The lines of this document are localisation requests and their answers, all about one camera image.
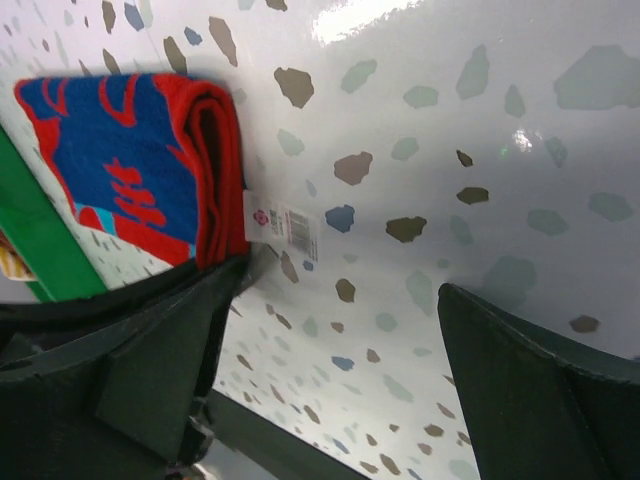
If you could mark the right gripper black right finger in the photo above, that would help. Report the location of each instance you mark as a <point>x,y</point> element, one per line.
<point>538,405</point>

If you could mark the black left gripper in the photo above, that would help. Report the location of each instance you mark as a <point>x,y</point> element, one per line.
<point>79,313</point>

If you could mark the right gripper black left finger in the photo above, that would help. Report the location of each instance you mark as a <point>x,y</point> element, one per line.
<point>125,399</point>

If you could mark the red patterned towel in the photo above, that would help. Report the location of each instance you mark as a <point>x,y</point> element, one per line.
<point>155,160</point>

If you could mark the yellow striped towel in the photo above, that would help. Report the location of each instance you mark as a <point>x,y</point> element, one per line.
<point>12,265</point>

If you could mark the green plastic bin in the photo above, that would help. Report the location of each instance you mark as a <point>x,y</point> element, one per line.
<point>40,237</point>

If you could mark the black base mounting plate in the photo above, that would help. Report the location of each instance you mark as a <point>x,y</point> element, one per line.
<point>247,446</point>

